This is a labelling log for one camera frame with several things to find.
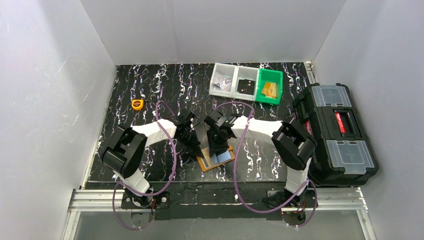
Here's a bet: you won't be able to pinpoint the left grey plastic bin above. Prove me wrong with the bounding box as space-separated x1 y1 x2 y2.
209 63 238 98

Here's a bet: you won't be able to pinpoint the orange leather card holder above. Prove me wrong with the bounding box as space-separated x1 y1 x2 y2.
196 145 235 172

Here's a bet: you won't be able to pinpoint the black credit card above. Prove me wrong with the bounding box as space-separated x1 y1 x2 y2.
237 79 251 95
246 80 256 95

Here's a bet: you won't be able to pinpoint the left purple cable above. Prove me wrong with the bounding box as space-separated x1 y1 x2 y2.
111 100 180 231

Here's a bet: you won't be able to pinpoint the yellow tape measure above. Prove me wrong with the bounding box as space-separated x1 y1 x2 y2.
131 99 144 111

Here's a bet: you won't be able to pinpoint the aluminium frame rail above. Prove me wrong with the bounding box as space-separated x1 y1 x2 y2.
62 184 376 240

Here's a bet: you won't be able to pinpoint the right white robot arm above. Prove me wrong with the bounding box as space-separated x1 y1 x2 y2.
204 110 318 196

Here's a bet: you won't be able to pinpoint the black plastic toolbox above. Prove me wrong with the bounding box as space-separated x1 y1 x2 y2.
292 83 379 187

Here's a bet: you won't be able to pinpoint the photo cards in bin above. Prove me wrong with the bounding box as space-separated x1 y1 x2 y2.
213 74 232 92

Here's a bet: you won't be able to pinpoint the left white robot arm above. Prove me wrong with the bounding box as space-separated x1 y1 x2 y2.
100 111 203 197

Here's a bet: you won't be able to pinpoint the green plastic bin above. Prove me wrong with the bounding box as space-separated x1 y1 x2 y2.
255 68 283 105

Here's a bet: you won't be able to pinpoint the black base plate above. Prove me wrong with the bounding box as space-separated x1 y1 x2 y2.
119 182 315 221

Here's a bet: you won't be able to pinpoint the gold credit card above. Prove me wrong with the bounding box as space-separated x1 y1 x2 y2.
261 82 271 97

